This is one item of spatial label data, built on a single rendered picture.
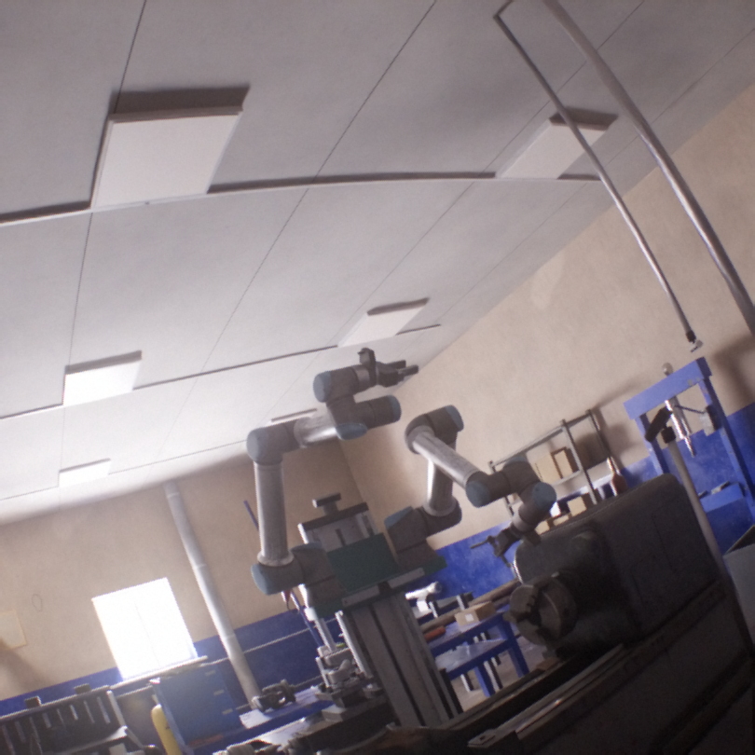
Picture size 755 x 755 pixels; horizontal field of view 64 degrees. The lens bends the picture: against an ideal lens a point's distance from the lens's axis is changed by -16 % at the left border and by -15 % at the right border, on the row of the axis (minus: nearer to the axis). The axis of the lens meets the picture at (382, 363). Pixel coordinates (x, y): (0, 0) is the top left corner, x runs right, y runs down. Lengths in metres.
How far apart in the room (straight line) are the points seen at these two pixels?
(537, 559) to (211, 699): 2.06
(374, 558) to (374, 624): 0.32
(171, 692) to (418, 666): 1.38
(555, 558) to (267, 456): 1.13
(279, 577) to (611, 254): 4.30
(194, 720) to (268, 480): 1.72
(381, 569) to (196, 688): 1.33
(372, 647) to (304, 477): 6.92
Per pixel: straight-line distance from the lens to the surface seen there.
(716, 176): 5.57
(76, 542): 9.08
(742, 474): 5.27
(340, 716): 2.23
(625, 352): 6.22
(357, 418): 2.13
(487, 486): 2.24
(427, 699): 3.37
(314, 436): 2.55
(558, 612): 2.34
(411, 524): 3.14
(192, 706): 3.87
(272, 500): 2.71
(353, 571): 3.16
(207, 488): 9.51
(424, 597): 6.92
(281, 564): 2.84
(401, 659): 3.31
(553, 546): 2.54
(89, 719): 6.01
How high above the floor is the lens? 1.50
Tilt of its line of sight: 15 degrees up
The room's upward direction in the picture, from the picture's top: 23 degrees counter-clockwise
